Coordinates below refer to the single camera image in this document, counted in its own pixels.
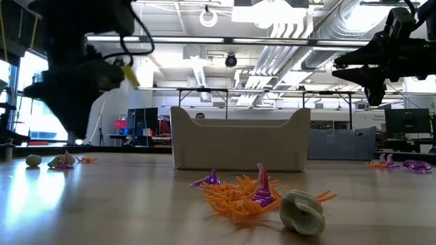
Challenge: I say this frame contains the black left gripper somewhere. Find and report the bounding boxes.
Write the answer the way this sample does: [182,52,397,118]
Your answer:
[23,44,125,139]

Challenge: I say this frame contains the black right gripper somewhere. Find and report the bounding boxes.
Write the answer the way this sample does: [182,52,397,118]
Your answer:
[331,33,436,108]

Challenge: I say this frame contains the dark translucent plastic bin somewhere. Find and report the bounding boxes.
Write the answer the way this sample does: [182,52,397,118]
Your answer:
[307,126,377,161]

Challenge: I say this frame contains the white plastic bin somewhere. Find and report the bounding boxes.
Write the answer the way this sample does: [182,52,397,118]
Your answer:
[170,105,311,172]

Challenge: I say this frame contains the black chair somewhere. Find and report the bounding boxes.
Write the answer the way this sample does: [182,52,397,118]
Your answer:
[0,101,32,146]

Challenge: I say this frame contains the black computer monitor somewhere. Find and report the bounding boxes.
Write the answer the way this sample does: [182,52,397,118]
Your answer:
[127,107,159,137]
[384,108,432,135]

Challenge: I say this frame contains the dark background desk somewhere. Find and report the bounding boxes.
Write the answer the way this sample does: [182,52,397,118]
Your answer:
[381,137,436,154]

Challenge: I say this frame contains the black overhead crossbar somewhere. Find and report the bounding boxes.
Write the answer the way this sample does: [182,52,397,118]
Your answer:
[84,35,374,48]

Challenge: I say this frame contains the black frame background table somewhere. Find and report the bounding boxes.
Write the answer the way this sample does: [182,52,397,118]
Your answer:
[176,87,230,120]
[301,90,356,131]

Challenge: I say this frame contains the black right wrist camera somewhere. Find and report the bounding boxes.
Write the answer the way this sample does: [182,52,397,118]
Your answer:
[384,6,417,40]

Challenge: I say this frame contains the black aluminium table frame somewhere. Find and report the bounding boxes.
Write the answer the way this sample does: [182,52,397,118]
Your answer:
[0,144,436,163]

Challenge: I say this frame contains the yellow cable tag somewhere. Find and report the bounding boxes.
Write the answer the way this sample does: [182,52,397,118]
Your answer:
[121,65,141,88]

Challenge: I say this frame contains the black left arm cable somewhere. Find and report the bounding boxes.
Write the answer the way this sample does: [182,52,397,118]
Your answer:
[102,0,156,69]

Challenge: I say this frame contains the white cable ring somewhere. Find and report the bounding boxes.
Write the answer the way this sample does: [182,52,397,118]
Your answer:
[199,9,219,29]

